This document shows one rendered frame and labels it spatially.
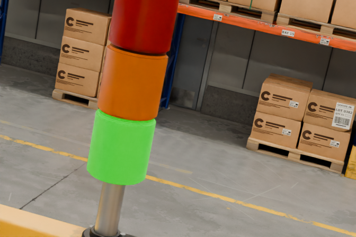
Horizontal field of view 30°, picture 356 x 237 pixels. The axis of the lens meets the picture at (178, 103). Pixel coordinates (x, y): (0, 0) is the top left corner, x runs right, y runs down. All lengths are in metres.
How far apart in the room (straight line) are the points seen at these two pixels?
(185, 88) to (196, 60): 0.46
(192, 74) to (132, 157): 9.16
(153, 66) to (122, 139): 0.06
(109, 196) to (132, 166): 0.04
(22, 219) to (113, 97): 0.15
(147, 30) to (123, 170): 0.11
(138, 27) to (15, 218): 0.21
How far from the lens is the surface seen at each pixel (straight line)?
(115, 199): 0.56
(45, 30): 10.46
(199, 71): 9.65
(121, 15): 0.51
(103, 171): 0.54
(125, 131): 0.52
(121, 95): 0.52
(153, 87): 0.52
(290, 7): 8.11
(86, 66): 8.82
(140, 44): 0.51
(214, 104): 9.60
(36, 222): 0.60
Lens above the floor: 2.36
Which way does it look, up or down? 14 degrees down
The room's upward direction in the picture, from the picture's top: 11 degrees clockwise
